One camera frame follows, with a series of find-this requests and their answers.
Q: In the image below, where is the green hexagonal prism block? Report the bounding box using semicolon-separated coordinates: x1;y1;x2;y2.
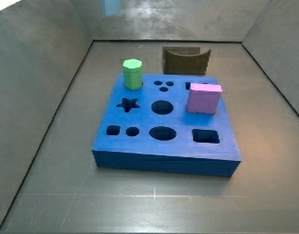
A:
122;58;142;90

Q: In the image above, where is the black curved holder stand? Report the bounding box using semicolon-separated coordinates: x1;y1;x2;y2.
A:
164;47;212;75

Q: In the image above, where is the purple rectangular block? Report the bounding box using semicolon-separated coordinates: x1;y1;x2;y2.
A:
186;83;222;114

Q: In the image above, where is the blue shape sorter board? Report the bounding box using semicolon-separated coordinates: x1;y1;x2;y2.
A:
93;74;242;177

